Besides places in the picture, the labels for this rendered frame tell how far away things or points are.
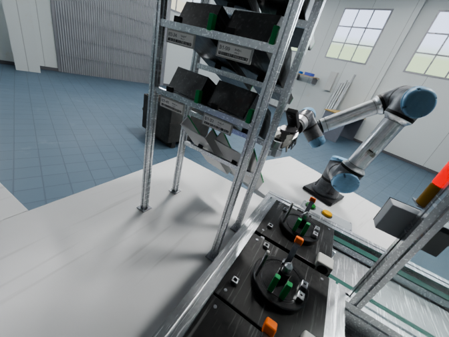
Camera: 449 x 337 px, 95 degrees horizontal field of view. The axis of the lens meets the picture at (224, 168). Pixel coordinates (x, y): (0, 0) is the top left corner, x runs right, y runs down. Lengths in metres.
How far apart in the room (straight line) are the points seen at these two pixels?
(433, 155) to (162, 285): 8.54
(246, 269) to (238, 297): 0.08
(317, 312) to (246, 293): 0.17
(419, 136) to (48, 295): 8.76
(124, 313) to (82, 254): 0.21
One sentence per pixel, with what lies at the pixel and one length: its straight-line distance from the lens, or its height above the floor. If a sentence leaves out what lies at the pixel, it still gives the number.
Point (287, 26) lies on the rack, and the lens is 0.47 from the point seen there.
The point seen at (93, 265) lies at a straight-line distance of 0.71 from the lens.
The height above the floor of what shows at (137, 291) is 0.86.
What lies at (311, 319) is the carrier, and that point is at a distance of 0.60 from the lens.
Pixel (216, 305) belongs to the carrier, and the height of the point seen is 0.97.
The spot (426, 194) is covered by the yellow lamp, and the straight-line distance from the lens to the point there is 0.59.
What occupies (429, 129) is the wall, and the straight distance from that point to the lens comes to 8.74.
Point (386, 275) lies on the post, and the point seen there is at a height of 1.09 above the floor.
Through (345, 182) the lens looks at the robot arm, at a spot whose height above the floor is 1.05.
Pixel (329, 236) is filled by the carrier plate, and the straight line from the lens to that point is 0.86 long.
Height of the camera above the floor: 1.42
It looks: 27 degrees down
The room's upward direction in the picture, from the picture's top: 16 degrees clockwise
